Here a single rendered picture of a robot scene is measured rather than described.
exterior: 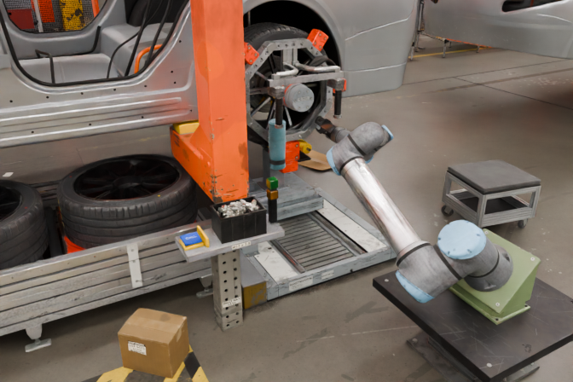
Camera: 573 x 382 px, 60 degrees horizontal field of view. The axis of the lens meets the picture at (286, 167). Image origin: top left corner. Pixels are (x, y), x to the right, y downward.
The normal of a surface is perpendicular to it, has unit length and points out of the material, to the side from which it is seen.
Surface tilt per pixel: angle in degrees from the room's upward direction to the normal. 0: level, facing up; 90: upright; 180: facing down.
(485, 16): 89
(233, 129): 90
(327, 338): 0
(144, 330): 0
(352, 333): 0
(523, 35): 105
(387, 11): 90
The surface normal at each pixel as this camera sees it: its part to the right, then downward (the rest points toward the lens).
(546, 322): 0.00, -0.92
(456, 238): -0.55, -0.57
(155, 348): -0.26, 0.38
